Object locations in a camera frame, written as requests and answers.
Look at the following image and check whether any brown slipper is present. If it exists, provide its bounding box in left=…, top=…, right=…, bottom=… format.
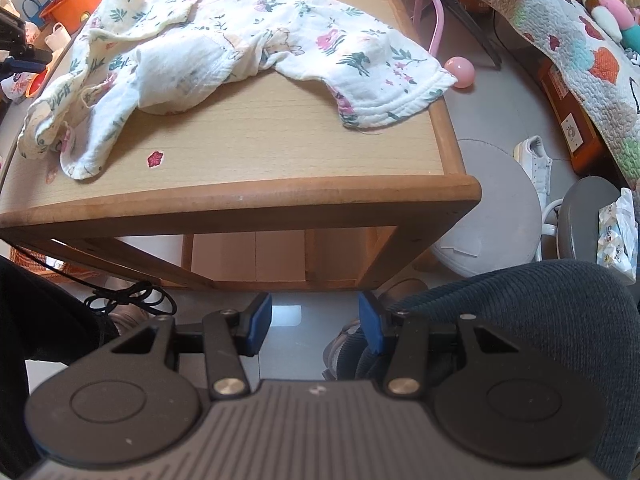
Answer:
left=107, top=307, right=146, bottom=337

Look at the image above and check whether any dark grey round stool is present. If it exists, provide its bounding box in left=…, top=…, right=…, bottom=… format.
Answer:
left=556, top=176, right=640, bottom=271

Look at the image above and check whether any white sneaker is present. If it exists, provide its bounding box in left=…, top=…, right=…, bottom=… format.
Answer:
left=514, top=135, right=553, bottom=211

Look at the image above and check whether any floral baby shirt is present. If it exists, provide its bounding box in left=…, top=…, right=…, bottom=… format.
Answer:
left=17, top=0, right=457, bottom=181

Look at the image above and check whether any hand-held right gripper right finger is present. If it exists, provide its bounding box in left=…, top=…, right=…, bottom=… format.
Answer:
left=358, top=291, right=533, bottom=398

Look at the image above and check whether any black cable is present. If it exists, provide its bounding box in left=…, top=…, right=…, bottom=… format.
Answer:
left=82, top=280, right=178, bottom=318

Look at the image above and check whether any white printed plastic bag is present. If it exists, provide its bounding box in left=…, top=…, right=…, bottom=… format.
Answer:
left=0, top=72, right=31, bottom=106

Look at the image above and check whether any pink metal chair frame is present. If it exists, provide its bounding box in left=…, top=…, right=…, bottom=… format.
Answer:
left=385, top=0, right=446, bottom=56

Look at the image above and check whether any patchwork quilt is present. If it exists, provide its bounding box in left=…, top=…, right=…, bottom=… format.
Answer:
left=467, top=0, right=640, bottom=186

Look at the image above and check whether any person's left leg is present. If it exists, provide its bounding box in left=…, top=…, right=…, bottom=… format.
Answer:
left=0, top=255, right=121, bottom=480

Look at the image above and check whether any tissue packet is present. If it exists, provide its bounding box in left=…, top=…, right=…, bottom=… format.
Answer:
left=597, top=187, right=640, bottom=283

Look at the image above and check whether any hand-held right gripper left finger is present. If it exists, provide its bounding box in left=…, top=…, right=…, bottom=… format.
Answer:
left=102, top=292, right=273, bottom=402

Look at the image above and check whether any pink ball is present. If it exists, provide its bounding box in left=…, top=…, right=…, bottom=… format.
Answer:
left=444, top=56, right=477, bottom=89

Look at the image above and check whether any orange plastic tub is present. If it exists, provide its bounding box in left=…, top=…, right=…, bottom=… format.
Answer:
left=40, top=0, right=112, bottom=36

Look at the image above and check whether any white plastic mug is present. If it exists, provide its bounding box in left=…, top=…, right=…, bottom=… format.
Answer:
left=44, top=22, right=72, bottom=53

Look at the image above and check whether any wooden table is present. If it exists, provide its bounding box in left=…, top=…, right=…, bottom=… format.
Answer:
left=0, top=0, right=482, bottom=292

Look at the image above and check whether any light grey round stool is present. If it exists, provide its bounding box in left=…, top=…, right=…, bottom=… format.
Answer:
left=432, top=139, right=543, bottom=277

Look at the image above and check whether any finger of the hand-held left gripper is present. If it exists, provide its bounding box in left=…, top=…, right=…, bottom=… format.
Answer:
left=0, top=45, right=54, bottom=81

